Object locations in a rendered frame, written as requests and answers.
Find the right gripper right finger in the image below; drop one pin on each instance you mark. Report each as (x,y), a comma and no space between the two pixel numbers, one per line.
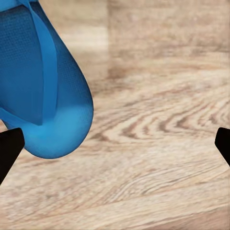
(222,142)

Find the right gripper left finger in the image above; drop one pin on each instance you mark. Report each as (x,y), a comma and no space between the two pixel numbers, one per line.
(11,144)

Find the sandal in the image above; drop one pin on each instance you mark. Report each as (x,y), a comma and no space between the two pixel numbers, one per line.
(42,88)

